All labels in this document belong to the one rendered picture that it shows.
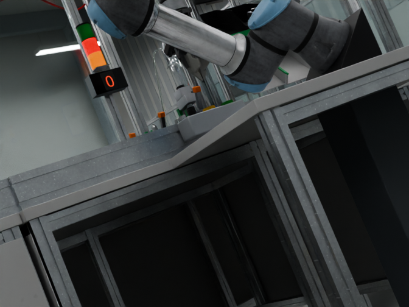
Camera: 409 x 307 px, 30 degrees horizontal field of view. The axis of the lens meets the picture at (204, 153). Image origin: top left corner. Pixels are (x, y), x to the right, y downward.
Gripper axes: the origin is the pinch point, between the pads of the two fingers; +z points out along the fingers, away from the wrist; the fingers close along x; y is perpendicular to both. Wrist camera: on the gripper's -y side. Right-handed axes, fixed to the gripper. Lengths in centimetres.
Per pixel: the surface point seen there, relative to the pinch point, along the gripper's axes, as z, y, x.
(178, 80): -23, -99, 60
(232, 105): 12.0, 4.4, 3.8
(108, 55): -51, -129, 48
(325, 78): 22, 65, -16
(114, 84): -12.1, -29.6, -11.5
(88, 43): -27.6, -30.3, -14.1
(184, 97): 1.1, -18.2, 4.1
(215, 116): 13.3, 4.4, -3.7
